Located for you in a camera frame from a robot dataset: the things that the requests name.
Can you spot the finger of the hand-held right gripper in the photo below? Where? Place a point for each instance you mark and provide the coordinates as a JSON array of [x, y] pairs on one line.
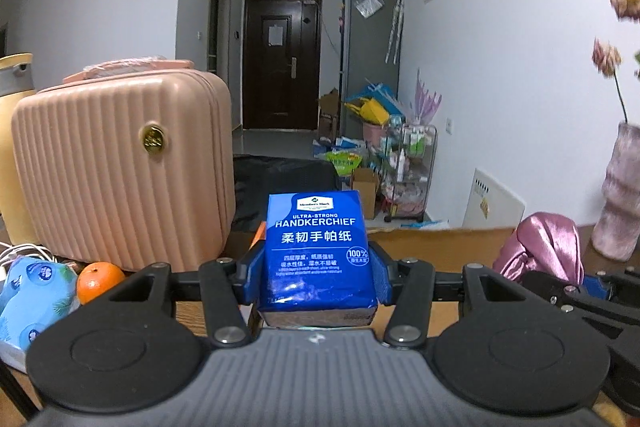
[[555, 292], [600, 288]]

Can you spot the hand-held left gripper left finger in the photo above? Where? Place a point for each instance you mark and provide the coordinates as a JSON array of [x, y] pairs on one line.
[[255, 272]]

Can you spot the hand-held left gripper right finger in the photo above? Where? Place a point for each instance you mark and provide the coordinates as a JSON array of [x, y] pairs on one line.
[[382, 277]]

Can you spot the pink satin bonnet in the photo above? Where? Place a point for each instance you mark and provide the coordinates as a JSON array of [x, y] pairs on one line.
[[545, 247]]

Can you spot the red cardboard box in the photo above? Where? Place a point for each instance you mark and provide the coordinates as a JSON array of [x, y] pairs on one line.
[[440, 249]]

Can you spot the blue handkerchief paper pack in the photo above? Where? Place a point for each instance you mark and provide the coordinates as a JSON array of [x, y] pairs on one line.
[[317, 252]]

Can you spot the purple textured vase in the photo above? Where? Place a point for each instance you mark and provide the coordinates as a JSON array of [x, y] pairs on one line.
[[620, 207]]

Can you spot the small open cardboard box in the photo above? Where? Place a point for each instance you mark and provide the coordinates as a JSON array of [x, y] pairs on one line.
[[365, 194]]

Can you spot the black duffel bag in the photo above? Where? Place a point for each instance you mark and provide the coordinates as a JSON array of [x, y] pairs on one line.
[[285, 192]]

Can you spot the metal trolley cart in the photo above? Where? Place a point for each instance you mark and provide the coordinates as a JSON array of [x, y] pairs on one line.
[[407, 172]]

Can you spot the white flat board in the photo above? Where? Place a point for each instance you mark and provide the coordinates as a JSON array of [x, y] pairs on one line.
[[492, 202]]

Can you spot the green package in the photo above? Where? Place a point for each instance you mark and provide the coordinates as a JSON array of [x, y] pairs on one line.
[[344, 163]]

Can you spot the pink plastic bucket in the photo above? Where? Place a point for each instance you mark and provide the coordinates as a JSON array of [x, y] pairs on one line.
[[374, 133]]

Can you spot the orange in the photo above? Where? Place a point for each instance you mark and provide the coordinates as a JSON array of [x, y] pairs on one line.
[[99, 282]]

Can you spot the pink ribbed suitcase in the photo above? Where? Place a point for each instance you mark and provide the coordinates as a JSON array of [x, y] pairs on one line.
[[125, 172]]

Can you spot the large brown cardboard box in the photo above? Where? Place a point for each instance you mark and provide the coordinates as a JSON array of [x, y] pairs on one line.
[[328, 117]]

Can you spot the blue and yellow bags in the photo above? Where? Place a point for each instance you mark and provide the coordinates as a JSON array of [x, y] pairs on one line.
[[375, 104]]

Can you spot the purple feather decoration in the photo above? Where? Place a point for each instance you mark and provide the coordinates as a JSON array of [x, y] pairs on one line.
[[425, 99]]

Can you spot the dark brown entrance door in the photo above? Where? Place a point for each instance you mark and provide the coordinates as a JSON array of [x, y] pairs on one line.
[[280, 72]]

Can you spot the blue tissue pack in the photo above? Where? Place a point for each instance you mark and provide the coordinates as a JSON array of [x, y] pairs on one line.
[[35, 302]]

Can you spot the grey refrigerator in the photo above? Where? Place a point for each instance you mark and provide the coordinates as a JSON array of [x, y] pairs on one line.
[[367, 52]]

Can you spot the white paper notice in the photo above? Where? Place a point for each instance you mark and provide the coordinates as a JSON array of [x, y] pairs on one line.
[[275, 36]]

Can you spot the hanging folded umbrella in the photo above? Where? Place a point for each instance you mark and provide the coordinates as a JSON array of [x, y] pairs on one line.
[[395, 27]]

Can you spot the clear zip bag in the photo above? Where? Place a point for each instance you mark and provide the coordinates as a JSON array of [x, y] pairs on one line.
[[370, 4]]

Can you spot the yellow thermos bottle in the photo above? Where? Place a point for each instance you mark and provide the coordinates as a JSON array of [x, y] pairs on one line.
[[12, 147]]

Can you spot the white wall outlet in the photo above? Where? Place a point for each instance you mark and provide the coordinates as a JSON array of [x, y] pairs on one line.
[[449, 125]]

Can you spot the interior door frame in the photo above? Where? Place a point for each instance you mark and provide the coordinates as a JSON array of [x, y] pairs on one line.
[[219, 27]]

